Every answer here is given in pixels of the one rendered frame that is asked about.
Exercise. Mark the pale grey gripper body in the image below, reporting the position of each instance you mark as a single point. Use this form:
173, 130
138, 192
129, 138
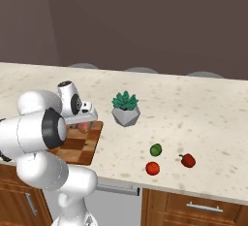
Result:
82, 117

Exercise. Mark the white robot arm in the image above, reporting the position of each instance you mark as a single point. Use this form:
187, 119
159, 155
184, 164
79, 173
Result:
35, 133

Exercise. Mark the pink onion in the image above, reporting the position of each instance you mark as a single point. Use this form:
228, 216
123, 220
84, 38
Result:
83, 127

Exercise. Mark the brown checkered wooden cutting board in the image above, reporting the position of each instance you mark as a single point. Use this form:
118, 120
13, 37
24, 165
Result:
80, 145

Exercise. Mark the green avocado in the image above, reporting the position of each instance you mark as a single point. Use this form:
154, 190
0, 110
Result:
156, 149

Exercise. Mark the red tomato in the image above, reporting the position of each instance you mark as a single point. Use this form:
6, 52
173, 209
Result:
152, 168

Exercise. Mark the red bell pepper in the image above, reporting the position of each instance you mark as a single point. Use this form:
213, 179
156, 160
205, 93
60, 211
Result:
188, 160

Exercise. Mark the green succulent in grey pot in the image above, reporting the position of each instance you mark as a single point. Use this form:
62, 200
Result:
126, 115

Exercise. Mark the grey round stool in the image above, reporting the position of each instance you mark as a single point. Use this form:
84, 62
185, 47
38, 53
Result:
204, 74
141, 70
83, 65

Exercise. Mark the grey dishwasher front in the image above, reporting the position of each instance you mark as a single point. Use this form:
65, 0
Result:
116, 209

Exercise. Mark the brown wooden cupboard door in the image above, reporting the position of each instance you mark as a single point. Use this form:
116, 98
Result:
16, 207

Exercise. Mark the brown wooden drawer front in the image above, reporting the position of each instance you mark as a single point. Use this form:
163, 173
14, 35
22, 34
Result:
200, 212

